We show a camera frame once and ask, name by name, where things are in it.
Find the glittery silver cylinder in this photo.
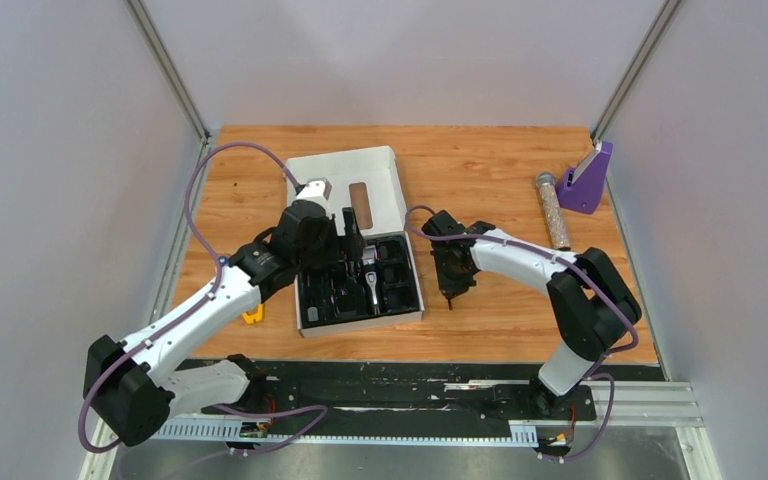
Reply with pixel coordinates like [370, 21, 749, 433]
[535, 172, 571, 251]

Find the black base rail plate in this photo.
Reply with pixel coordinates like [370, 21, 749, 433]
[185, 358, 667, 442]

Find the yellow plastic triangle toy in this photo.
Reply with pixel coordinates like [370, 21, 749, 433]
[242, 304, 264, 325]

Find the white box with black tray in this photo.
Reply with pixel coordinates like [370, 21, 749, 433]
[287, 146, 425, 338]

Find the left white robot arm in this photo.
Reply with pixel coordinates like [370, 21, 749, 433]
[79, 200, 363, 446]

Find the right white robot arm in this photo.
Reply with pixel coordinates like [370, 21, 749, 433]
[411, 210, 642, 418]

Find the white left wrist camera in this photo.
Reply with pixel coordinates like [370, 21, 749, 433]
[295, 178, 333, 217]

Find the purple wedge stand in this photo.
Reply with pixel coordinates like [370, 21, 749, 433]
[555, 141, 614, 215]

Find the small clear oil bottle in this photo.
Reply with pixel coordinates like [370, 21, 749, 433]
[307, 306, 321, 323]

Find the black silver hair clipper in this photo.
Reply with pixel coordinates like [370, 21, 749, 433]
[361, 245, 382, 316]

